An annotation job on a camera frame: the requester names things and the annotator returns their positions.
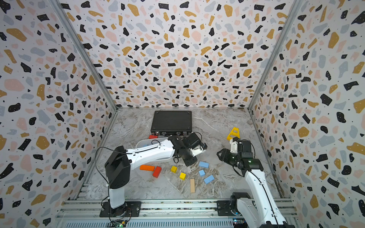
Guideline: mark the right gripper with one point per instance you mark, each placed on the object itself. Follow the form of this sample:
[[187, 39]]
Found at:
[[225, 154]]

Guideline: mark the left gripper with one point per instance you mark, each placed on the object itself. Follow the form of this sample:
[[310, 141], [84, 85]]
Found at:
[[191, 162]]

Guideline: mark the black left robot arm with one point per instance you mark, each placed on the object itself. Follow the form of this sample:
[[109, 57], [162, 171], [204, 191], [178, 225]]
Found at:
[[122, 161]]

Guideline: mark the long natural wood block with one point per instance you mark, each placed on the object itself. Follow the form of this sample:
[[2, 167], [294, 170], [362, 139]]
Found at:
[[192, 185]]

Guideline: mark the yellow cube left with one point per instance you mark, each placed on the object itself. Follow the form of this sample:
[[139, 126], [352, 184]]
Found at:
[[174, 169]]

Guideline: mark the yellow triangle frame block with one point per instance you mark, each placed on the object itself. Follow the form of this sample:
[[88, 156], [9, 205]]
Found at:
[[235, 132]]

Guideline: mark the blue cube lower middle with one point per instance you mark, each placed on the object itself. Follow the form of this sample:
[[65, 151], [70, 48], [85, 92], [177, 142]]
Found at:
[[201, 172]]

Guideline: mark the red block near orange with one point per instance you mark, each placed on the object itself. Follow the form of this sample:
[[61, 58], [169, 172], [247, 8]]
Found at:
[[157, 172]]

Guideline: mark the blue long block bottom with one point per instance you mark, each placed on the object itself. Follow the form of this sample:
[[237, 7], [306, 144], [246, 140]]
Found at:
[[209, 179]]

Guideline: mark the yellow cube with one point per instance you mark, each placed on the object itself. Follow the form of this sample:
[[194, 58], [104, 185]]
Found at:
[[182, 176], [174, 169]]

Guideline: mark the yellow cube lower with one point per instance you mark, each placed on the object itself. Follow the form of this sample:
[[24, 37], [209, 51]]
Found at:
[[182, 176]]

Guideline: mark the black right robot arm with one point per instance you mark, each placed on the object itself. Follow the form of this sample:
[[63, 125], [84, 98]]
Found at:
[[256, 185]]

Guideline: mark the white plastic tub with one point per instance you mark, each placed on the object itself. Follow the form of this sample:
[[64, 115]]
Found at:
[[147, 142]]

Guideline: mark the black ribbed carrying case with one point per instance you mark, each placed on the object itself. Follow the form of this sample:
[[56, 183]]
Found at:
[[169, 123]]

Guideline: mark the orange long block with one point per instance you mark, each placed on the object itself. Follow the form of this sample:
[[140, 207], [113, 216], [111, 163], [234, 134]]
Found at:
[[147, 168]]

